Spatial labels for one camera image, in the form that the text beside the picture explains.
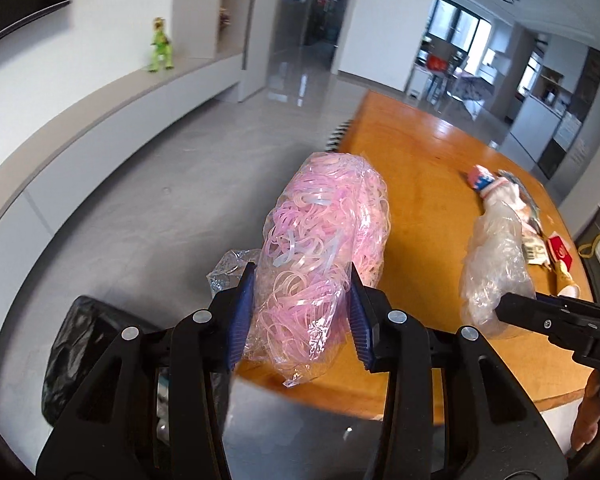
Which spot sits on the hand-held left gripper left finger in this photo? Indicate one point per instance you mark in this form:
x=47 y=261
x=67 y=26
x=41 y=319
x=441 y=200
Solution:
x=241 y=310

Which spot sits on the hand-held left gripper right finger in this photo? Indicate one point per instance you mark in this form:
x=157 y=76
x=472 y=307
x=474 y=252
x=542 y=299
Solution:
x=360 y=320

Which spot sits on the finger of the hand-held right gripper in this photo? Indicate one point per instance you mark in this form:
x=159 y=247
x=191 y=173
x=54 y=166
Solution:
x=580 y=306
x=530 y=317

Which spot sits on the clear bag of pink rubber bands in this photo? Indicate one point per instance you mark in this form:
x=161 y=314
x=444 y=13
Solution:
x=320 y=240

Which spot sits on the black trash bag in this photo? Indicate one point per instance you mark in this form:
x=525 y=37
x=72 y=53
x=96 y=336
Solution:
x=80 y=350

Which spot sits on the yellow snack wrapper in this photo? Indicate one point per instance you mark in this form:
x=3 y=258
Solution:
x=565 y=277

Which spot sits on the crumpled small clear plastic bag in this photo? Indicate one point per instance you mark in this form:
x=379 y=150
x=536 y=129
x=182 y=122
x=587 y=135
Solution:
x=227 y=272

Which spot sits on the red packet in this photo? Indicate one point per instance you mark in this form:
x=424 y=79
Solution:
x=560 y=250

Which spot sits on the turned wooden leg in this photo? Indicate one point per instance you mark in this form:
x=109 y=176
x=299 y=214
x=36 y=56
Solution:
x=586 y=410

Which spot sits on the white printed packet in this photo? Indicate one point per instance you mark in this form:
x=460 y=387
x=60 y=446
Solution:
x=534 y=250

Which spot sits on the red white blue wrapper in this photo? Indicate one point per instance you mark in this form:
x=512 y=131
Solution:
x=481 y=179

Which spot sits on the white kitchen counter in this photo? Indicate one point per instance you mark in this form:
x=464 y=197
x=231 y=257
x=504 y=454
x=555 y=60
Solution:
x=535 y=125

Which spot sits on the dark tall kitchen cabinet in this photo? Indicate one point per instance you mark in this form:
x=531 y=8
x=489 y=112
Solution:
x=580 y=110

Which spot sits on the patterned open umbrella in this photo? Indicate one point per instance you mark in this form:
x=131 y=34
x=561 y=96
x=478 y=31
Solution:
x=475 y=92

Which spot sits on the low white cabinet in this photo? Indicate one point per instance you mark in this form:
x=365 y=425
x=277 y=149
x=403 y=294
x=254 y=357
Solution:
x=105 y=120

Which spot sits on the dark dining chairs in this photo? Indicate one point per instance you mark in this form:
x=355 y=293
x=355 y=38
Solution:
x=452 y=72

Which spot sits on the red bag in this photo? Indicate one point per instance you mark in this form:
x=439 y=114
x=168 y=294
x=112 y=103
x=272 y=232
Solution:
x=437 y=65

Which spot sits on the green dinosaur toy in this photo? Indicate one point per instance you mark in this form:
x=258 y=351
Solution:
x=161 y=47

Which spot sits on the open shelf unit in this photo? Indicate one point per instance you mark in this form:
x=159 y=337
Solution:
x=235 y=5

